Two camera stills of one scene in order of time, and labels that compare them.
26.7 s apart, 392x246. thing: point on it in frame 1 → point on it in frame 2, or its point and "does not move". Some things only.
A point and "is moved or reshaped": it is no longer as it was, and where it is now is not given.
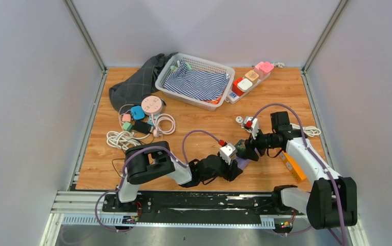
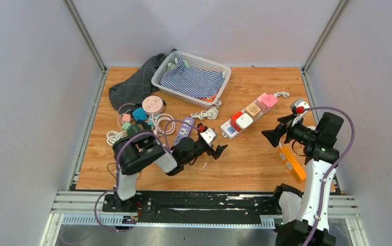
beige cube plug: x=252 y=76 → x=252 y=110
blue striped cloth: x=202 y=85 does not move
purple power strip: x=241 y=163 → x=185 y=130
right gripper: x=250 y=152 → x=274 y=135
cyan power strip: x=150 y=120 does not move
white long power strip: x=232 y=98 → x=229 y=132
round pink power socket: x=151 y=105 does not move
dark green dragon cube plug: x=241 y=146 → x=135 y=129
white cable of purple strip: x=240 y=119 → x=211 y=113
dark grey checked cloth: x=130 y=91 does not move
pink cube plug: x=263 y=68 → x=269 y=100
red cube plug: x=235 y=88 → x=233 y=121
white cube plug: x=245 y=85 is moved or reshaped
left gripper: x=230 y=173 → x=215 y=154
